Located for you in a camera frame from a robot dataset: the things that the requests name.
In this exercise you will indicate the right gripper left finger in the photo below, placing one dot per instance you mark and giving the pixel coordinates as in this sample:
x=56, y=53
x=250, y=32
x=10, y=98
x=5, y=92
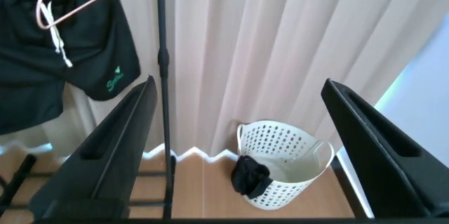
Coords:
x=87, y=182

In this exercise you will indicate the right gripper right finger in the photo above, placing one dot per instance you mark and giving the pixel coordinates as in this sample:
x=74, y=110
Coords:
x=393, y=182

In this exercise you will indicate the black shorts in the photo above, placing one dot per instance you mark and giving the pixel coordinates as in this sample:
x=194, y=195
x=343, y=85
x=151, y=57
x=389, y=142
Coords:
x=87, y=59

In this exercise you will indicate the black garment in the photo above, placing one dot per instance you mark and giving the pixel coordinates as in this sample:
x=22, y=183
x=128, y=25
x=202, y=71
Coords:
x=249, y=178

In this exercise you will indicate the white laundry basket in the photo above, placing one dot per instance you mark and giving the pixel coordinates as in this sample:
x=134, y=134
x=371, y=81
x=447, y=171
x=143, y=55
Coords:
x=280, y=139

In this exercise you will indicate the black clothes rack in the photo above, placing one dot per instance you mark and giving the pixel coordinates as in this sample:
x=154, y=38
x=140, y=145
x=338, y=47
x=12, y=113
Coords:
x=163, y=59

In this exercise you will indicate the pink clothes hanger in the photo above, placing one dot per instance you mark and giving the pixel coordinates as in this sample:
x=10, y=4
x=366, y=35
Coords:
x=80, y=6

